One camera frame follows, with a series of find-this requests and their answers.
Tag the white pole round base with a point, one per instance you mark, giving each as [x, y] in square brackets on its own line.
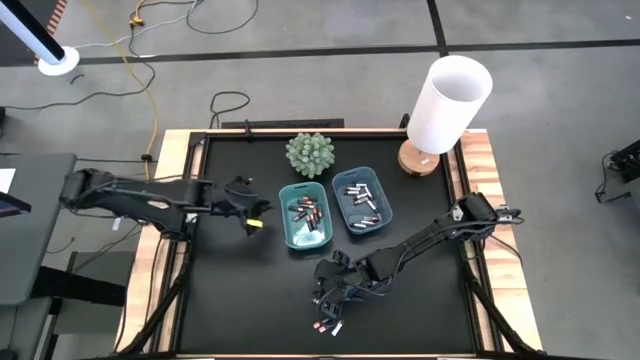
[59, 62]

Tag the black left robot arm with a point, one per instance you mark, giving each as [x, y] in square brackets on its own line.
[140, 197]

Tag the white paper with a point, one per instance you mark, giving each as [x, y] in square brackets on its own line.
[5, 180]

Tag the silver mounting plate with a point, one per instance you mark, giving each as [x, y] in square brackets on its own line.
[456, 214]

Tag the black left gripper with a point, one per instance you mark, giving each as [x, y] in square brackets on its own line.
[230, 205]

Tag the black floor device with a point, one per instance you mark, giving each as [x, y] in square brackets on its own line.
[622, 165]

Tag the blue plastic bin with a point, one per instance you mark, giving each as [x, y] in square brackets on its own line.
[345, 210]

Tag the black power strip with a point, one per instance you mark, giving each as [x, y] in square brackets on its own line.
[282, 123]

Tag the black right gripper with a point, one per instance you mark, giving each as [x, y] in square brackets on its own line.
[350, 280]

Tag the teal plastic bin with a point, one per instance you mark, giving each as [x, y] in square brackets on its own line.
[305, 240]

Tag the white shade wooden base lamp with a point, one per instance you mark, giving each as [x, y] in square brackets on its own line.
[450, 105]

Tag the dark tablet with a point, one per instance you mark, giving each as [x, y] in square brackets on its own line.
[12, 205]

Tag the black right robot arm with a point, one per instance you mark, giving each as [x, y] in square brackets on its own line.
[425, 235]

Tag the green succulent in patterned pot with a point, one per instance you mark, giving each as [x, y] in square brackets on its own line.
[310, 155]

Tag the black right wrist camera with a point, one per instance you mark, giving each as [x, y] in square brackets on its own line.
[341, 257]

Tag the grey desk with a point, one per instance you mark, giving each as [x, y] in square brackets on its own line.
[35, 225]

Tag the yellow tape tag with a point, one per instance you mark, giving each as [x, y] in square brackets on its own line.
[255, 223]

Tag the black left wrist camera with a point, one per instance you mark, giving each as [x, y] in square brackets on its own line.
[239, 184]

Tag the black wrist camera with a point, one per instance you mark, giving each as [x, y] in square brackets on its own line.
[239, 184]
[341, 257]

